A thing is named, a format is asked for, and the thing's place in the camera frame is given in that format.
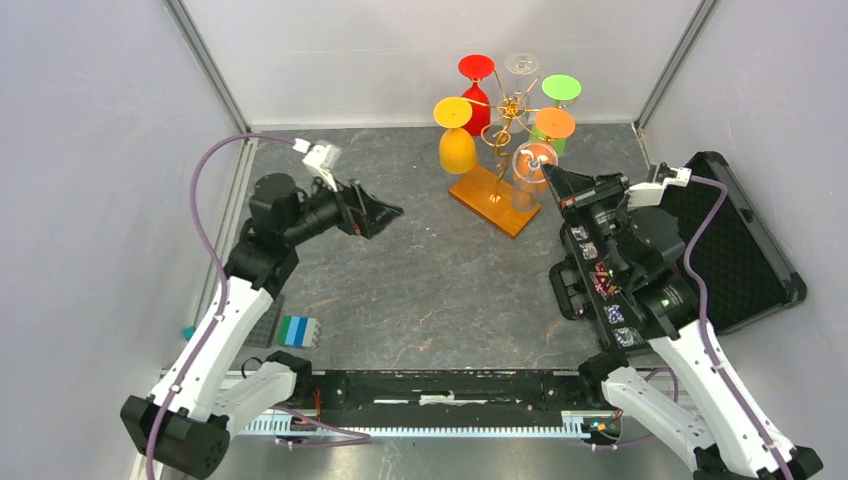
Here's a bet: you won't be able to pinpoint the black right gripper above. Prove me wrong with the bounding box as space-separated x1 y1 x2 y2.
542 164 633 282

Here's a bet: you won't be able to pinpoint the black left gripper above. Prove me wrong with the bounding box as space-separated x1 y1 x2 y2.
284 168 404 246

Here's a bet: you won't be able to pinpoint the orange wine glass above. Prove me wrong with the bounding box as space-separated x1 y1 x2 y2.
512 107 576 212

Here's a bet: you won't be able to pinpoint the clear champagne flute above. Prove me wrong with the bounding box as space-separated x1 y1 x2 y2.
512 142 558 212

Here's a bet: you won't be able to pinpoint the yellow wine glass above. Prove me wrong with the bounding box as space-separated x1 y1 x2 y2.
433 96 477 175

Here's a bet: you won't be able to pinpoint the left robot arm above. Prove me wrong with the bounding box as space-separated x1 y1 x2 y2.
120 173 404 479

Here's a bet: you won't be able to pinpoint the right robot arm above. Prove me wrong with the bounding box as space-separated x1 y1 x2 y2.
542 163 823 479

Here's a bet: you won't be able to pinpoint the clear wine glass on rack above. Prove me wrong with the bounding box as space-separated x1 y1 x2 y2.
504 52 539 108

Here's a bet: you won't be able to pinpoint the green wine glass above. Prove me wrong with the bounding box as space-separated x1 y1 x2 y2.
529 74 582 156

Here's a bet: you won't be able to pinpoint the red wine glass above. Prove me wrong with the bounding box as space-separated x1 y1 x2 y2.
458 54 495 137

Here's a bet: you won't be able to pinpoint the blue green toy brick block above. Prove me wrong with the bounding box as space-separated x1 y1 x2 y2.
277 316 320 349

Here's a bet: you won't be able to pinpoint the grey lego baseplate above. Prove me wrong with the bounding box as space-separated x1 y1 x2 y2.
243 293 285 348

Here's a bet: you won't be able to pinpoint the black poker chip case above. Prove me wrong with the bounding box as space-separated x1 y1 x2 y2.
549 151 808 358

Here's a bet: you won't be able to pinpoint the gold wire rack wooden base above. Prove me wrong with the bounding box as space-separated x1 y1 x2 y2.
448 67 542 239

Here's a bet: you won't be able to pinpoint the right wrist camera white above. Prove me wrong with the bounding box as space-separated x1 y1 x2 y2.
626 163 692 210

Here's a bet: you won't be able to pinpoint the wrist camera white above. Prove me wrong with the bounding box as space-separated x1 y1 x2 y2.
626 163 692 210
293 138 342 192

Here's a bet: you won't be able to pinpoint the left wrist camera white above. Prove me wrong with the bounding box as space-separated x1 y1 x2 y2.
293 138 342 192

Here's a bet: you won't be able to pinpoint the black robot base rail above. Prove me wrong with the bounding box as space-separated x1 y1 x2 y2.
284 369 615 429

